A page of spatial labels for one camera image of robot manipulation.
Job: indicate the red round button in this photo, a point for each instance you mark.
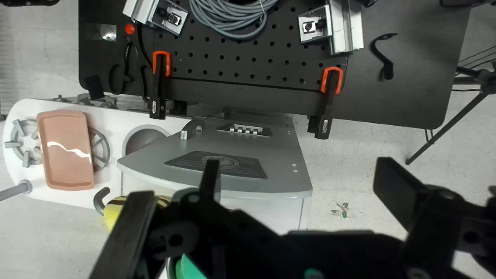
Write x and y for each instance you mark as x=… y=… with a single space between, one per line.
x=130 y=30

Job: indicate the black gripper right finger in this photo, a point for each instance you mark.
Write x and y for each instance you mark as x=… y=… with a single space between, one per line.
x=409 y=206

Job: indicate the green round plushy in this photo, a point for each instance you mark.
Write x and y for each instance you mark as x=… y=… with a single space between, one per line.
x=187 y=270

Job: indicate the grey toy faucet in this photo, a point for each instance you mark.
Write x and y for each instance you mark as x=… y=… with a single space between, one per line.
x=99 y=198

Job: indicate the yellow striped plush sponge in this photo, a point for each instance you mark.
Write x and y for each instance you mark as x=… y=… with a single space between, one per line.
x=111 y=216

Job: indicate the aluminium extrusion with bracket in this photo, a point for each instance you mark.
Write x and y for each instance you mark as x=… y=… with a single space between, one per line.
x=344 y=30
x=148 y=9

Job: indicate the pink plastic tray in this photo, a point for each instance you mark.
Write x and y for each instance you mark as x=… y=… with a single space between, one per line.
x=65 y=154

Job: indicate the grey toy stove burner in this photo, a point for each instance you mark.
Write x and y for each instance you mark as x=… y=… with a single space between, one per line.
x=21 y=143

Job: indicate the white toy kitchen cupboard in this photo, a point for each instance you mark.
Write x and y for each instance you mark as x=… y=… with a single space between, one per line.
x=280 y=155

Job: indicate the black perforated work table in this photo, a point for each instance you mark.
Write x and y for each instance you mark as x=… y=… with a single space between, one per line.
x=258 y=67

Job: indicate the silver label plate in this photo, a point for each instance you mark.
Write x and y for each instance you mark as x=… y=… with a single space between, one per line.
x=108 y=33

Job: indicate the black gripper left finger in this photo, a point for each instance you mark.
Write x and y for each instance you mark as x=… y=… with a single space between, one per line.
x=125 y=237

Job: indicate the black tripod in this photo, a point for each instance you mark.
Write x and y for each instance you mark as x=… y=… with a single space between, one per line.
x=455 y=118

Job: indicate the black foam block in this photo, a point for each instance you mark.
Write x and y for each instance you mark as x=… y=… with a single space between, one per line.
x=96 y=87

